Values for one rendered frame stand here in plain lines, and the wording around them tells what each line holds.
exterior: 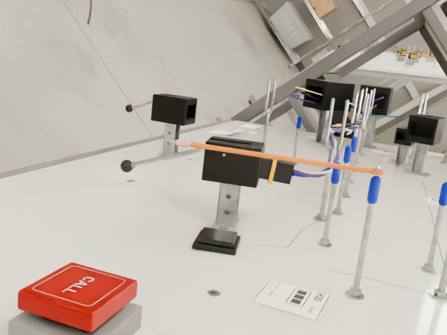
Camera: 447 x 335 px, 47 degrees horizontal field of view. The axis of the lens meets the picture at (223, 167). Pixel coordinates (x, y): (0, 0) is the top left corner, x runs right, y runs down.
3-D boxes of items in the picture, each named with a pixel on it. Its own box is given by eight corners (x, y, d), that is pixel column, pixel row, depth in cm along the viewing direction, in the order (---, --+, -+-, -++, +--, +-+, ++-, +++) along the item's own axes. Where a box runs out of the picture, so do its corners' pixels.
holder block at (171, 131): (130, 143, 92) (134, 88, 90) (191, 155, 88) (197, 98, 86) (116, 147, 88) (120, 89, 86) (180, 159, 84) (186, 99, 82)
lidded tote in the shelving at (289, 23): (267, 15, 716) (287, 0, 703) (273, 15, 754) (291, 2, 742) (290, 52, 720) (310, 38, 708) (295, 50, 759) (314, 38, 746)
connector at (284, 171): (244, 168, 54) (248, 150, 54) (289, 177, 54) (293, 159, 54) (245, 175, 51) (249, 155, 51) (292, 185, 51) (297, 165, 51)
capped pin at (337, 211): (345, 215, 63) (356, 147, 61) (333, 215, 63) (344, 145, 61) (340, 211, 65) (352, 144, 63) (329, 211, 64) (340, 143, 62)
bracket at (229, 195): (217, 217, 57) (223, 173, 56) (239, 220, 56) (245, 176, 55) (211, 230, 52) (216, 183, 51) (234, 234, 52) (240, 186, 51)
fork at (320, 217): (312, 220, 60) (332, 98, 56) (312, 215, 61) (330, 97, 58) (329, 223, 59) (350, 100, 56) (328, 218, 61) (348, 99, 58)
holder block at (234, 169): (208, 171, 56) (212, 135, 55) (259, 179, 55) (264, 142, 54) (201, 180, 52) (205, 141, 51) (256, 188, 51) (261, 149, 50)
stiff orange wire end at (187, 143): (167, 142, 42) (167, 135, 42) (382, 175, 39) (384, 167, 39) (162, 145, 41) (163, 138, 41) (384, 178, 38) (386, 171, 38)
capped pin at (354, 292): (341, 291, 42) (364, 162, 39) (358, 291, 42) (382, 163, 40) (350, 300, 40) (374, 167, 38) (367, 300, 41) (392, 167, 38)
